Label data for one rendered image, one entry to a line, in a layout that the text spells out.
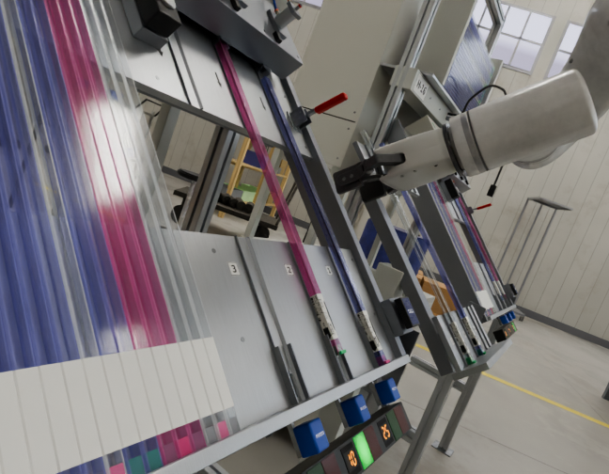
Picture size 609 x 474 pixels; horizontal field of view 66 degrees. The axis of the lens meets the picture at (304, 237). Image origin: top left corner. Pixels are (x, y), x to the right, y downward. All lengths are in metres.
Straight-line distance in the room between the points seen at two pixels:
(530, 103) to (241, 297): 0.41
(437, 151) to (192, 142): 8.77
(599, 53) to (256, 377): 0.56
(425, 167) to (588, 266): 8.34
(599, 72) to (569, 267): 8.17
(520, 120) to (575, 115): 0.06
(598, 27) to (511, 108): 0.13
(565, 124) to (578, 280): 8.31
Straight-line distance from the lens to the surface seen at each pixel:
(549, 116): 0.63
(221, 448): 0.38
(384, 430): 0.69
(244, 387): 0.45
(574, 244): 8.84
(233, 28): 0.78
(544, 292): 8.81
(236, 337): 0.47
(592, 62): 0.73
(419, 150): 0.64
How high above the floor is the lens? 0.94
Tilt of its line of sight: 7 degrees down
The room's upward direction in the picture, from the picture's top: 21 degrees clockwise
